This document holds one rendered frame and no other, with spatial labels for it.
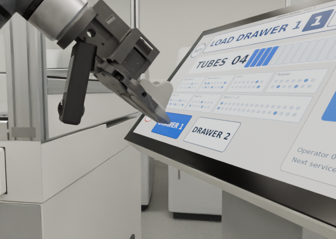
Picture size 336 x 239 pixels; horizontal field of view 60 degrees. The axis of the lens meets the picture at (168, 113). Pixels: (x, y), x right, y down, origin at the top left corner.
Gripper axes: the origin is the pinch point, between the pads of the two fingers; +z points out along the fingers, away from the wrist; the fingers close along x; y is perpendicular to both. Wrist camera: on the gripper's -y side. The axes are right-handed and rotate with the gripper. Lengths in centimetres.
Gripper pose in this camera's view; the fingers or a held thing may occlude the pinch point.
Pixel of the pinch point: (161, 121)
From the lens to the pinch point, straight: 48.7
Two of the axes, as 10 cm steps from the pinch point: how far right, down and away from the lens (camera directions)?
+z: 6.7, 6.1, 4.2
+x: -4.9, -0.7, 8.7
